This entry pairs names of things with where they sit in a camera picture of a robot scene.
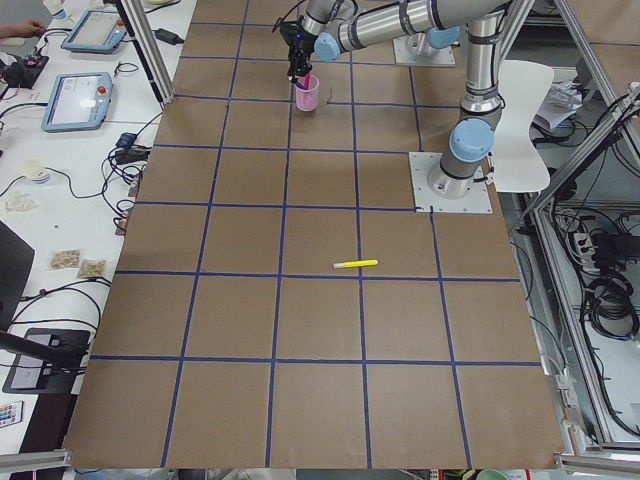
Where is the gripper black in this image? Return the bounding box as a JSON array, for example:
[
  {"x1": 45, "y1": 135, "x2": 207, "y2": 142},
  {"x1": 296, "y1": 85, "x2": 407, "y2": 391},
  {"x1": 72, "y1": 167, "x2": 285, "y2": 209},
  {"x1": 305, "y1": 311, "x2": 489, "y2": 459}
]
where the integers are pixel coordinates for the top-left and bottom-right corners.
[{"x1": 277, "y1": 15, "x2": 316, "y2": 83}]

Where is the pink mesh cup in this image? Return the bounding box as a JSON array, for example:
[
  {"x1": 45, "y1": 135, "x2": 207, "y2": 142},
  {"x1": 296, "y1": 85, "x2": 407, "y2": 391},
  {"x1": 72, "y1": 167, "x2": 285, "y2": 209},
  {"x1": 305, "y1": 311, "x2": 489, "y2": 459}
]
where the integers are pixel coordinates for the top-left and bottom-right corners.
[{"x1": 294, "y1": 74, "x2": 320, "y2": 112}]

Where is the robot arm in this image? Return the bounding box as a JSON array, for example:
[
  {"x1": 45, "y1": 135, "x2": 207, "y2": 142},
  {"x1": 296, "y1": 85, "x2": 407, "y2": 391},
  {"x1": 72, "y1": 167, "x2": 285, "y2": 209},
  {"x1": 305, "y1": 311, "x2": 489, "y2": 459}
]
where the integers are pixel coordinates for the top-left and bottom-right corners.
[
  {"x1": 273, "y1": 0, "x2": 510, "y2": 181},
  {"x1": 408, "y1": 26, "x2": 460, "y2": 56}
]

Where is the black power adapter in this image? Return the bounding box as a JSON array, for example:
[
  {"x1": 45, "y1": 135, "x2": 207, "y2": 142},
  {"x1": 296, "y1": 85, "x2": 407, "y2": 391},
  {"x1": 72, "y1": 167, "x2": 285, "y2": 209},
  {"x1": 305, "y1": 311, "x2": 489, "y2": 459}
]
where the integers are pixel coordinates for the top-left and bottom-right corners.
[{"x1": 154, "y1": 28, "x2": 184, "y2": 45}]

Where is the blue teach pendant far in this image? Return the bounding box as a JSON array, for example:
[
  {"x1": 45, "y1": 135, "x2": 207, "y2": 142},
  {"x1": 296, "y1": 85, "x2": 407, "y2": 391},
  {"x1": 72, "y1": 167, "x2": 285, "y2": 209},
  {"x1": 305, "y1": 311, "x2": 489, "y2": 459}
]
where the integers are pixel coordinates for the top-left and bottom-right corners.
[{"x1": 61, "y1": 9, "x2": 127, "y2": 54}]

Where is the blue teach pendant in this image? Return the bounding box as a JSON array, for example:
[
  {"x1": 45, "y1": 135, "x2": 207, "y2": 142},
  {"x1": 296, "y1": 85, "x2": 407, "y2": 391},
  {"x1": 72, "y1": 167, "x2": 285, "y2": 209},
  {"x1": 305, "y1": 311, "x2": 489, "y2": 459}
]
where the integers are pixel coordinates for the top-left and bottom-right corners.
[
  {"x1": 61, "y1": 9, "x2": 127, "y2": 54},
  {"x1": 41, "y1": 72, "x2": 113, "y2": 133}
]

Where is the yellow pen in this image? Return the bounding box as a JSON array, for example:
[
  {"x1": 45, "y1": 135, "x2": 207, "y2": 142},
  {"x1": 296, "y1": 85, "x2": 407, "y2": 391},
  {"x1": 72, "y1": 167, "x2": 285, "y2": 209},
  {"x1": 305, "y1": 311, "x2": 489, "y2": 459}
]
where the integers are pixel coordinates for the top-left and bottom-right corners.
[{"x1": 332, "y1": 259, "x2": 379, "y2": 269}]

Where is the blue teach pendant near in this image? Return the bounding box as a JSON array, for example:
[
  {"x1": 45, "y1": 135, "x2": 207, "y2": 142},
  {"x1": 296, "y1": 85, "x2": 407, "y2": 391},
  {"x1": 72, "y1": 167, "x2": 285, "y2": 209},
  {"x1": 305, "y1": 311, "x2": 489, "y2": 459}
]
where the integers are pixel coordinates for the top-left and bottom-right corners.
[{"x1": 41, "y1": 72, "x2": 113, "y2": 133}]

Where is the white chair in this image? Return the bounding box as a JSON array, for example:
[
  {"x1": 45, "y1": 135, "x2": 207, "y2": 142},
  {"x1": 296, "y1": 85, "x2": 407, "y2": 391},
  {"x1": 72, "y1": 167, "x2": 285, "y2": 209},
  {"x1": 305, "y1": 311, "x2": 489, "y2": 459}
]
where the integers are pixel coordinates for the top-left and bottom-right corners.
[{"x1": 491, "y1": 60, "x2": 554, "y2": 193}]

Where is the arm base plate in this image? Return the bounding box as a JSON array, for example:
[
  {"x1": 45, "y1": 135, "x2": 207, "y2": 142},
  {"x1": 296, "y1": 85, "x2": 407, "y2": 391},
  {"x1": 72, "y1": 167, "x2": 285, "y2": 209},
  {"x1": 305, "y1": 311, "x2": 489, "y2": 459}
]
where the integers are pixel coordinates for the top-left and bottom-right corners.
[
  {"x1": 393, "y1": 37, "x2": 456, "y2": 68},
  {"x1": 409, "y1": 152, "x2": 493, "y2": 214}
]

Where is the aluminium frame post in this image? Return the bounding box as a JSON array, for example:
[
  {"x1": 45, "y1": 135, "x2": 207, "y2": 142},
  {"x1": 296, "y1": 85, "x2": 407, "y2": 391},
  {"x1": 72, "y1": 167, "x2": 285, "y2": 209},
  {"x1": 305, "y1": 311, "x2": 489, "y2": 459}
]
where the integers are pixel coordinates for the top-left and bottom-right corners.
[{"x1": 115, "y1": 0, "x2": 175, "y2": 105}]

